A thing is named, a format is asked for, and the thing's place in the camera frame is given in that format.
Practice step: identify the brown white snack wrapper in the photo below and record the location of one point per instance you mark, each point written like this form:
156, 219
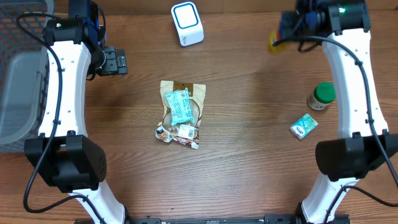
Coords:
183, 133

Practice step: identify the teal white snack packet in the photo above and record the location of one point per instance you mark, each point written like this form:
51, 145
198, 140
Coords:
179, 104

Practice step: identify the brown Pantree snack packet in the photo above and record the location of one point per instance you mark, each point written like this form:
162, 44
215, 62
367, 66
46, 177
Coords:
197, 93

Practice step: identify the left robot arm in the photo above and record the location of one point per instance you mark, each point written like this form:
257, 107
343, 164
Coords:
62, 154

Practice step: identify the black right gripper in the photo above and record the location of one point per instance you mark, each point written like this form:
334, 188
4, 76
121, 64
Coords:
286, 21

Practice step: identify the green lid spice jar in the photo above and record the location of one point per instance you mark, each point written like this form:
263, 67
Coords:
322, 95

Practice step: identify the teal small carton box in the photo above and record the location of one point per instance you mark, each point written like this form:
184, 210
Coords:
303, 126

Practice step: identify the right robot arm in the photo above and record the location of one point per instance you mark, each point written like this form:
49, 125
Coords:
364, 142

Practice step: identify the white barcode scanner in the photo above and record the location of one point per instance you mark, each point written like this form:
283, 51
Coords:
187, 23

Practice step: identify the grey plastic mesh basket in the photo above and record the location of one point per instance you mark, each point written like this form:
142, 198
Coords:
24, 72

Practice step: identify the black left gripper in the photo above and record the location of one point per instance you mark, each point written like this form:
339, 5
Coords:
117, 64

